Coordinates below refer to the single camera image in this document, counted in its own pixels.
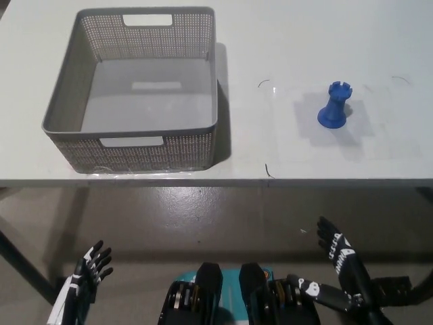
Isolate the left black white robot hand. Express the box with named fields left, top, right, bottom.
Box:
left=46, top=240, right=114, bottom=325

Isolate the gray perforated plastic basket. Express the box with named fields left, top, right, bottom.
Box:
left=41, top=6, right=218, bottom=174

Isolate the dark metal table leg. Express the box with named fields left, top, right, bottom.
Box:
left=411, top=260, right=433, bottom=299
left=0, top=230, right=58, bottom=305

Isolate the gray square tape patch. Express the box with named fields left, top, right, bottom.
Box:
left=293, top=93, right=368, bottom=138

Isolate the blue chess rook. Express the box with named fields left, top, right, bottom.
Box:
left=317, top=81, right=353, bottom=130

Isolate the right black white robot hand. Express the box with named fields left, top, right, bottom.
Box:
left=287, top=216, right=377, bottom=314

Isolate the black table foot plate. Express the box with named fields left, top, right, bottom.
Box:
left=370, top=276, right=412, bottom=307

